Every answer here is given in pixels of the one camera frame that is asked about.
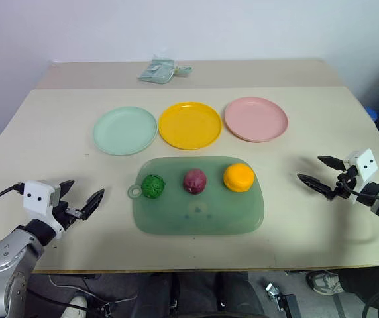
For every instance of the mint green plate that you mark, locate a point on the mint green plate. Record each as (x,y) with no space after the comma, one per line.
(125,130)

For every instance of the clear plastic bag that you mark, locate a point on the clear plastic bag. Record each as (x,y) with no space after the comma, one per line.
(156,70)

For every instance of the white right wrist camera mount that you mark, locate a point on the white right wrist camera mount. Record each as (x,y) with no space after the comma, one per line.
(365,164)

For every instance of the orange round fruit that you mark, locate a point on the orange round fruit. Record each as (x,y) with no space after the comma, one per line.
(238,177)

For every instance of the pink plate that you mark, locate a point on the pink plate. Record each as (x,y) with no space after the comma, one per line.
(255,119)

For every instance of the yellow plate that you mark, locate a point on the yellow plate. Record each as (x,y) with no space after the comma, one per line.
(190,125)

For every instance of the translucent green cutting board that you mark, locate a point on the translucent green cutting board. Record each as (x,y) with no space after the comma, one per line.
(199,212)

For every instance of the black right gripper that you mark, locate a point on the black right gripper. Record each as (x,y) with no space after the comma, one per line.
(348,183)

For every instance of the white shoe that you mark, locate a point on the white shoe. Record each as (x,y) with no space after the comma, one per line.
(74,307)

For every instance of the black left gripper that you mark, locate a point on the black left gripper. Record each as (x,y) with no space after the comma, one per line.
(64,214)

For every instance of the dark trouser leg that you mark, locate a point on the dark trouser leg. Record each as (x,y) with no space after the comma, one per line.
(363,283)

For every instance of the dark rounded shape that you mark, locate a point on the dark rounded shape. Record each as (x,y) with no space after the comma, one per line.
(216,295)

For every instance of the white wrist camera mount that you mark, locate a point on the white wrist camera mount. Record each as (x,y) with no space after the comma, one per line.
(365,164)
(36,193)

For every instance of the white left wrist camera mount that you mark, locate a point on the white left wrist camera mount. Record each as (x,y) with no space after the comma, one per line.
(36,193)

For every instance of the silver metal clamp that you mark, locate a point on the silver metal clamp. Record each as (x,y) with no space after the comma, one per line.
(273,289)

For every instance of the purple round fruit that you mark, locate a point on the purple round fruit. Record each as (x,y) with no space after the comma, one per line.
(195,181)

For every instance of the small pale green wrapper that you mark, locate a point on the small pale green wrapper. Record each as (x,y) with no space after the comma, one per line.
(184,70)

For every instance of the blue box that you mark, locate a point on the blue box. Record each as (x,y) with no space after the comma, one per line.
(372,114)

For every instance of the green toy vegetable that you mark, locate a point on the green toy vegetable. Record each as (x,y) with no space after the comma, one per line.
(153,186)

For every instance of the grey sneaker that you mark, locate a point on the grey sneaker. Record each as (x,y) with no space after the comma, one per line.
(325,282)

